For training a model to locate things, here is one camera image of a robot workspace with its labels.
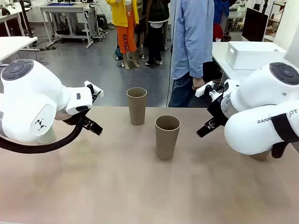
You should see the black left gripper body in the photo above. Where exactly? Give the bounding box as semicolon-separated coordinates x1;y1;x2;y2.
80;113;94;130

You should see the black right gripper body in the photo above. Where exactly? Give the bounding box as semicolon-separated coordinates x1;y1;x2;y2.
207;94;231;129

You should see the white plastic basket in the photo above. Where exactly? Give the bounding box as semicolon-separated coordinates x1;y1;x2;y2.
225;41;287;70

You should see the person's left forearm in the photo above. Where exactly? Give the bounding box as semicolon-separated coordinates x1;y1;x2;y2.
188;39;204;79

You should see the person's left hand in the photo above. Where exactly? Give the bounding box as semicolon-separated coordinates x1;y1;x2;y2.
192;77;206;91

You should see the large white side table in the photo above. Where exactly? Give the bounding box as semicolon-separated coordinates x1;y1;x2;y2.
212;41;299;82

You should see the red chair back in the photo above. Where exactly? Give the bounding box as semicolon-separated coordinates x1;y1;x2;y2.
213;23;224;42

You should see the person in blue shirt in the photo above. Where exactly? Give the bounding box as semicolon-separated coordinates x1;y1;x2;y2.
168;0;215;108

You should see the black computer monitor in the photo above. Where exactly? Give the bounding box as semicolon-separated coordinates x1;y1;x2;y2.
242;7;269;42

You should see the person in dark blue jacket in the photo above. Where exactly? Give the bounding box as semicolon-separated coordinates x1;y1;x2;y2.
214;0;232;31

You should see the black computer tower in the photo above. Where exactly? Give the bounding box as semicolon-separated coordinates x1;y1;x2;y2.
96;14;108;30

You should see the small white side table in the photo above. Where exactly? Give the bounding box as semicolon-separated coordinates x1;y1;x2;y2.
0;36;38;62

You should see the person in yellow and orange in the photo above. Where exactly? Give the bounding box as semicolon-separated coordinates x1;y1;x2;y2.
105;0;141;70

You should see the person in black clothes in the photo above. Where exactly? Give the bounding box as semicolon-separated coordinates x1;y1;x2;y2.
139;0;171;66

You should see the black stand pole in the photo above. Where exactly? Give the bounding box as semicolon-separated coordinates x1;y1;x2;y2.
19;0;35;38

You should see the white lab desk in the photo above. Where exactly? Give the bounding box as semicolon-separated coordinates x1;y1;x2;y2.
0;8;32;37

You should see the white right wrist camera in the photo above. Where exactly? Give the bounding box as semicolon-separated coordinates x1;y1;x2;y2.
195;81;225;103

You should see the black left arm cable sleeve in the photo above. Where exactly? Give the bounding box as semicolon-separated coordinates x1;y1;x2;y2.
0;114;86;154

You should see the black arm cable sleeve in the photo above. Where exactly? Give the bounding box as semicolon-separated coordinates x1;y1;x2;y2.
271;113;295;159
0;114;86;154

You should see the black right arm cable sleeve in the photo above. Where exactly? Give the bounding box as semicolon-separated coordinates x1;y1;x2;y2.
271;113;295;159

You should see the thin black hanging cord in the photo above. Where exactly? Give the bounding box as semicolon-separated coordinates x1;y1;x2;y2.
167;0;176;107

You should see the grey workbench with frame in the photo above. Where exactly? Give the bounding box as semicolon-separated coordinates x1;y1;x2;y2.
39;2;100;49

